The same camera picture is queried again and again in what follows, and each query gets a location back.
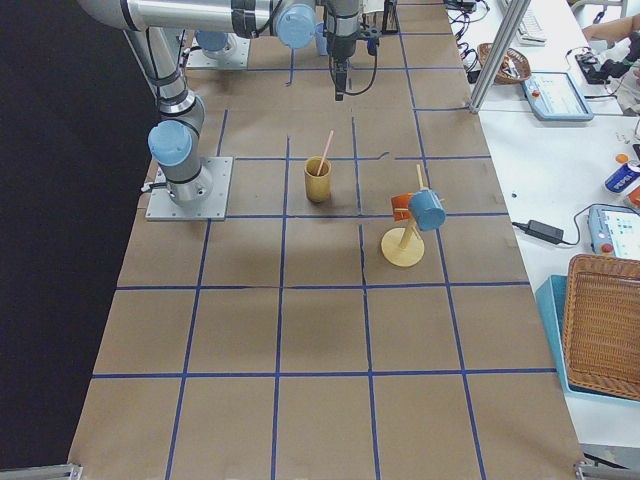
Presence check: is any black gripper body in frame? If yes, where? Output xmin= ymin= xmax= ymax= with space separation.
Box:
xmin=327 ymin=27 xmax=360 ymax=73

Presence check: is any light blue plastic cup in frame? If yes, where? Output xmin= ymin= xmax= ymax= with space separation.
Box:
xmin=314 ymin=22 xmax=328 ymax=57

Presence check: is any bamboo wooden cup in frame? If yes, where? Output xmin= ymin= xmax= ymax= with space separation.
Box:
xmin=304 ymin=156 xmax=331 ymax=203

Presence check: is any orange cup on stand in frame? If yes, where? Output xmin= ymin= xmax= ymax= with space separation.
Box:
xmin=391 ymin=193 xmax=413 ymax=222

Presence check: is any blue cup on stand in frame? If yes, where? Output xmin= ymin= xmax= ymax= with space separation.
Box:
xmin=408 ymin=189 xmax=446 ymax=231

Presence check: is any person's hand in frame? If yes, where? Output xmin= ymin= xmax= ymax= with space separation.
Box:
xmin=582 ymin=15 xmax=640 ymax=43

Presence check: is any dark wicker basket with tools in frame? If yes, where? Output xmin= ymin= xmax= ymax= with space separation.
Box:
xmin=477 ymin=43 xmax=532 ymax=84

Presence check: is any wooden mug tree stand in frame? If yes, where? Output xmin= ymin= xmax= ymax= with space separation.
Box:
xmin=381 ymin=164 xmax=429 ymax=267

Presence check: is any blue teach pendant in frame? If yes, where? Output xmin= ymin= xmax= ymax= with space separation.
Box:
xmin=521 ymin=72 xmax=594 ymax=122

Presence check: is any black power adapter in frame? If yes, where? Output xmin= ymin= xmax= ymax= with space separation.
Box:
xmin=525 ymin=220 xmax=564 ymax=245

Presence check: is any blue drink can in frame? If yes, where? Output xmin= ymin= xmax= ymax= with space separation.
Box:
xmin=604 ymin=160 xmax=640 ymax=194

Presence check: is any light blue tray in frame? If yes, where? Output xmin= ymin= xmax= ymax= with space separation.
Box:
xmin=535 ymin=275 xmax=639 ymax=410

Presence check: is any large wicker tray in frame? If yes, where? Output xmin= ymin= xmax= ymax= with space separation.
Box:
xmin=562 ymin=254 xmax=639 ymax=400

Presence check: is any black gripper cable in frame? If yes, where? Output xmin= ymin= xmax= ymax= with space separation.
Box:
xmin=327 ymin=29 xmax=381 ymax=96

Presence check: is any aluminium frame post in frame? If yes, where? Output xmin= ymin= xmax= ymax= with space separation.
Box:
xmin=468 ymin=0 xmax=530 ymax=114

